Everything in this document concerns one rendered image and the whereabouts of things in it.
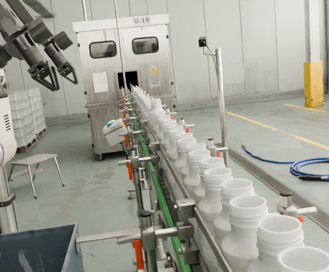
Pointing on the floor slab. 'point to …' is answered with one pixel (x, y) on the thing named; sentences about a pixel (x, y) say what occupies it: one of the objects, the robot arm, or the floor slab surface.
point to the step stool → (32, 168)
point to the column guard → (313, 84)
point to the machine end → (145, 42)
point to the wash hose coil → (309, 163)
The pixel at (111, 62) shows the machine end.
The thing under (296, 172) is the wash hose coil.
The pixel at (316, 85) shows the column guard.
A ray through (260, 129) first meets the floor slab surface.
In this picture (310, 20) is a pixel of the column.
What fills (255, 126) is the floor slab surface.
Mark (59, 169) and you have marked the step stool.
